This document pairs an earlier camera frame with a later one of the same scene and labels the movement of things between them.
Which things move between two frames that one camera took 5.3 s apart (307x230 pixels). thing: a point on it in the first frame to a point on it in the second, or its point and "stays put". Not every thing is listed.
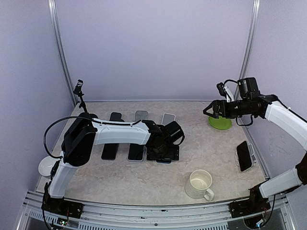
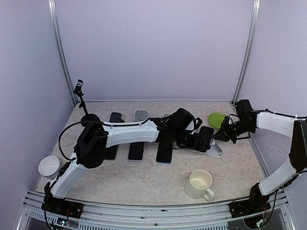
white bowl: (46, 164) stays put
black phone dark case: (110, 151) stays put
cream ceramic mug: (198, 185) stays put
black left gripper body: (163, 152) to (183, 141)
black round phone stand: (116, 116) stays put
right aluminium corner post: (250, 43) stays put
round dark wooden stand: (141, 115) stays put
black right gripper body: (228, 111) to (232, 130)
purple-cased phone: (135, 152) stays put
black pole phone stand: (78, 91) stays put
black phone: (243, 155) to (204, 139)
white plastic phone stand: (252, 153) to (215, 150)
